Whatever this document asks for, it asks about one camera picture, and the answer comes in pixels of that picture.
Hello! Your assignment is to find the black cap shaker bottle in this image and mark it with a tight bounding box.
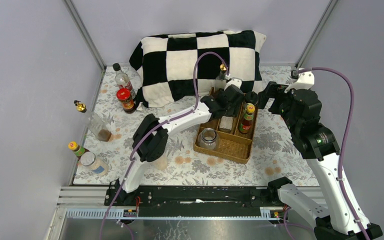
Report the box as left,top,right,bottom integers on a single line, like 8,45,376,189
244,91,259,106

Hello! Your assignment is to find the glass cruet gold spout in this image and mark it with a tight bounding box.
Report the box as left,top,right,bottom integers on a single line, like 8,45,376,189
214,63,227,91

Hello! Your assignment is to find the green bottle yellow cap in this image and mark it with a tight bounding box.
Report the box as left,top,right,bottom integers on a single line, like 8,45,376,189
238,103,256,134

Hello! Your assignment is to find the woven wicker tray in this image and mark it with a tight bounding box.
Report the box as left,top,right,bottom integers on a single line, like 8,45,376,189
193,88,258,164

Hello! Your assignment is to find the glass jar silver lid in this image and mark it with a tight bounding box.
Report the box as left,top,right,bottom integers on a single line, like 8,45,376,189
197,128,220,150

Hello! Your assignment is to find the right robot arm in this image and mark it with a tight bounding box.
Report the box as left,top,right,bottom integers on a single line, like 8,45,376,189
258,81,383,240

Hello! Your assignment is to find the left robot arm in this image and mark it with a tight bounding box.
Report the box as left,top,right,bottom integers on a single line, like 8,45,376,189
115,85,245,206

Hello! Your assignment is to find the floral tablecloth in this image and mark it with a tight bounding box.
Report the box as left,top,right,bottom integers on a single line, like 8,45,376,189
73,66,318,187

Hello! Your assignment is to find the black white checkered pillow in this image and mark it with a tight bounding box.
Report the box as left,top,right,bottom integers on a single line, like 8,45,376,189
129,30,267,108

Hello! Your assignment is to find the red lid chili sauce jar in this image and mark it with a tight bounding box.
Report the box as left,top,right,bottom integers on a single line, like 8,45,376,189
116,88,136,114

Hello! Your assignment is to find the clear vinegar bottle black cap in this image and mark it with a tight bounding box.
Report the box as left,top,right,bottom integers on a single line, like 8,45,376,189
112,63,136,99

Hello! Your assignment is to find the reflected cruet gold spout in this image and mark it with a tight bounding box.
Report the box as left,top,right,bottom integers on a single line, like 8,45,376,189
73,100,112,142

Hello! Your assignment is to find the reflected jar white lid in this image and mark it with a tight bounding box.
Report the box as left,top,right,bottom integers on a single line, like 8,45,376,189
80,151,109,176

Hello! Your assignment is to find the reflected green bottle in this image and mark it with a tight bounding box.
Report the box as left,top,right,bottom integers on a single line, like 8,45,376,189
68,141,88,159

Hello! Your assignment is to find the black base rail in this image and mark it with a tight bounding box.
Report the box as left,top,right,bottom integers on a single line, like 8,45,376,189
103,184,285,218

